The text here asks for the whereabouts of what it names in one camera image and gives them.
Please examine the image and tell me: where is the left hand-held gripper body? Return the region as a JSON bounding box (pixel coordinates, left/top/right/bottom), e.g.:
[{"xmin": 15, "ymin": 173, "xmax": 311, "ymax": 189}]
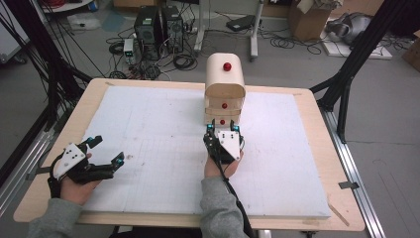
[{"xmin": 53, "ymin": 142, "xmax": 115, "ymax": 184}]

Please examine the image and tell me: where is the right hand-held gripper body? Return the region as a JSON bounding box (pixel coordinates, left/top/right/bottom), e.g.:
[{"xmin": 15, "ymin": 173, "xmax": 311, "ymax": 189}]
[{"xmin": 202, "ymin": 129, "xmax": 246, "ymax": 165}]

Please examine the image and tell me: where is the wooden drawer with red knob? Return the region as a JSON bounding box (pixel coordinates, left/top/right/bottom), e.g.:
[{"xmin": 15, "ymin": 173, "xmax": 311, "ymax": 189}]
[
  {"xmin": 204, "ymin": 96, "xmax": 245, "ymax": 117},
  {"xmin": 205, "ymin": 114, "xmax": 243, "ymax": 129}
]

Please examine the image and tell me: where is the small wooden drawer cabinet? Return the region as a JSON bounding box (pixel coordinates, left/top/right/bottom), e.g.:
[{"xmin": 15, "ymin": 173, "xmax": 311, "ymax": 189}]
[{"xmin": 204, "ymin": 52, "xmax": 248, "ymax": 129}]

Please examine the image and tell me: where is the person's right hand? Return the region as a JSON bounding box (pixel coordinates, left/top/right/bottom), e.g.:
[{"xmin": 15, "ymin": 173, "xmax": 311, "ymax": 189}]
[{"xmin": 203, "ymin": 150, "xmax": 245, "ymax": 179}]

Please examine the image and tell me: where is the person's left hand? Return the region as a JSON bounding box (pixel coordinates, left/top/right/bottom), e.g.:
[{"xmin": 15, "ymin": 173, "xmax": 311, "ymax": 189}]
[{"xmin": 59, "ymin": 178, "xmax": 103, "ymax": 206}]

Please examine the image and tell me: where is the white foam board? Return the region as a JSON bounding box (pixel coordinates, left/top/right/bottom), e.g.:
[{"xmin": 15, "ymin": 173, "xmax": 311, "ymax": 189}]
[{"xmin": 81, "ymin": 84, "xmax": 332, "ymax": 220}]

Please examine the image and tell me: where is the white metal stand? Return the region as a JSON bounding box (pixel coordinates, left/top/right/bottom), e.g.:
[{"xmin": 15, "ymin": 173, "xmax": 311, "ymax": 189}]
[{"xmin": 193, "ymin": 0, "xmax": 265, "ymax": 62}]

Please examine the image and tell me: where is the small grey power supply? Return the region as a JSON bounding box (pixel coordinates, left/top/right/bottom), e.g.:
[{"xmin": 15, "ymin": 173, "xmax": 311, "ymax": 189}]
[{"xmin": 122, "ymin": 38, "xmax": 137, "ymax": 65}]

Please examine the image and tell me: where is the flat black device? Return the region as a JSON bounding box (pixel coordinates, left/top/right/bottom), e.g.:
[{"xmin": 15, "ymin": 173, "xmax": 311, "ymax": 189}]
[{"xmin": 225, "ymin": 14, "xmax": 258, "ymax": 33}]

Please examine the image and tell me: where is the black computer tower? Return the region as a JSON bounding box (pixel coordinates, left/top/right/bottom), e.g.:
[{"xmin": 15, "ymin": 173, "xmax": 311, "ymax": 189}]
[
  {"xmin": 160, "ymin": 5, "xmax": 185, "ymax": 55},
  {"xmin": 133, "ymin": 5, "xmax": 163, "ymax": 61}
]

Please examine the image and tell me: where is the clear plastic bag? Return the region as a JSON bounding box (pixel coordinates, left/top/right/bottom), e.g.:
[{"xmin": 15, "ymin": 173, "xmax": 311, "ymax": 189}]
[{"xmin": 66, "ymin": 12, "xmax": 103, "ymax": 32}]

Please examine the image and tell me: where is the grey tape piece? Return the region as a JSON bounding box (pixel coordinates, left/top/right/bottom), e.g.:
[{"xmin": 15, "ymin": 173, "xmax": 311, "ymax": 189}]
[{"xmin": 338, "ymin": 180, "xmax": 361, "ymax": 190}]

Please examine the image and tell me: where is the brown cardboard box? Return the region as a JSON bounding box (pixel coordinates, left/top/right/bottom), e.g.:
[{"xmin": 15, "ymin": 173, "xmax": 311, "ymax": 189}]
[
  {"xmin": 401, "ymin": 30, "xmax": 420, "ymax": 72},
  {"xmin": 286, "ymin": 0, "xmax": 345, "ymax": 43}
]

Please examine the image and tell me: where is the white floor board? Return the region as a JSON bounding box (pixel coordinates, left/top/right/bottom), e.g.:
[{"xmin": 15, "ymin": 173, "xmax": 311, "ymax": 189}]
[{"xmin": 320, "ymin": 30, "xmax": 394, "ymax": 61}]

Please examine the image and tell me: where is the thin wooden stick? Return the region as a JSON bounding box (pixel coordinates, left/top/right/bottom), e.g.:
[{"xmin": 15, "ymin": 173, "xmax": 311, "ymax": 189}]
[{"xmin": 326, "ymin": 202, "xmax": 351, "ymax": 228}]

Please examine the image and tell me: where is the grey bag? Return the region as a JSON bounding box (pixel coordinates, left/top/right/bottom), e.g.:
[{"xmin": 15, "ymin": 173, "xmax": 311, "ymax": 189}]
[{"xmin": 326, "ymin": 12, "xmax": 373, "ymax": 47}]

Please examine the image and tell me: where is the black gripper strap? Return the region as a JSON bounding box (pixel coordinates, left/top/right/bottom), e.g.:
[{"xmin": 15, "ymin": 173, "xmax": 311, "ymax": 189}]
[{"xmin": 47, "ymin": 154, "xmax": 64, "ymax": 200}]

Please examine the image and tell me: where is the aluminium rail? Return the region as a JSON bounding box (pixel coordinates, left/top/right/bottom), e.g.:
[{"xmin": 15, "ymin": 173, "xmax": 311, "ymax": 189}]
[
  {"xmin": 317, "ymin": 104, "xmax": 386, "ymax": 238},
  {"xmin": 0, "ymin": 127, "xmax": 57, "ymax": 217}
]

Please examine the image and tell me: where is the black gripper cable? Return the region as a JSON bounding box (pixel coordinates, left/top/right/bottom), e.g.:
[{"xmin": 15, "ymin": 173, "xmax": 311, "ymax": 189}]
[{"xmin": 212, "ymin": 153, "xmax": 256, "ymax": 238}]

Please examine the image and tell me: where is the coiled black cable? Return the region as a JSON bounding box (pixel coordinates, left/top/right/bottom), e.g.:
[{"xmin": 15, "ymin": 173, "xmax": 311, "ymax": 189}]
[{"xmin": 172, "ymin": 53, "xmax": 199, "ymax": 71}]

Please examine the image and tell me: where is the black metal frame stand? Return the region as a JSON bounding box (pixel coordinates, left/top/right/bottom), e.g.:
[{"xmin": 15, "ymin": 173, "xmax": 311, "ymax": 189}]
[
  {"xmin": 0, "ymin": 0, "xmax": 94, "ymax": 132},
  {"xmin": 309, "ymin": 0, "xmax": 420, "ymax": 144}
]

